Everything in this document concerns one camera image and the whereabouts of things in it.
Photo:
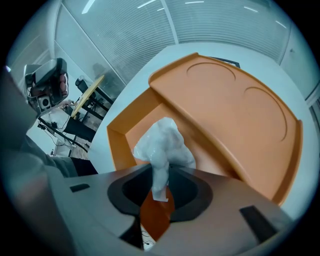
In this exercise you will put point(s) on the white plastic item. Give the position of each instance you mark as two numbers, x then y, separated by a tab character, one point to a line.
166	147

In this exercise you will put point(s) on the round wooden table top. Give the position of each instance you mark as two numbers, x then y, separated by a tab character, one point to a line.
87	96

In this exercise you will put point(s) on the black chair back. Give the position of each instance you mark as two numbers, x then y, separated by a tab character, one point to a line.
228	61

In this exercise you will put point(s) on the person's black trousers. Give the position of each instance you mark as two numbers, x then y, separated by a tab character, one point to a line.
83	166

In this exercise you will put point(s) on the person's grey jacket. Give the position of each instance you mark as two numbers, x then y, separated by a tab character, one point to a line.
22	160

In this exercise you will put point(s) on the orange box lid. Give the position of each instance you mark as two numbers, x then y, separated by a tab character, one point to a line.
232	117

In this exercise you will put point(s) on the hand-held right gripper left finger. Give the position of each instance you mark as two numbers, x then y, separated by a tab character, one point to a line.
95	200

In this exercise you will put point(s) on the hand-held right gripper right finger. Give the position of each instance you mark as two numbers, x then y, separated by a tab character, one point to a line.
220	215

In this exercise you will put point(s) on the black metal desk frame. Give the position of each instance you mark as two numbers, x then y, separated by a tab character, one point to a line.
98	102

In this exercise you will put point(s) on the person's left hand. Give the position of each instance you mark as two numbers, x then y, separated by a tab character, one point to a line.
64	85

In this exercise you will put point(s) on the black office chair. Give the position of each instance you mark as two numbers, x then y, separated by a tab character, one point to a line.
82	85

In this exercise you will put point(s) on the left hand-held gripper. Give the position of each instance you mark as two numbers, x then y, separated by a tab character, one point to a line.
43	82

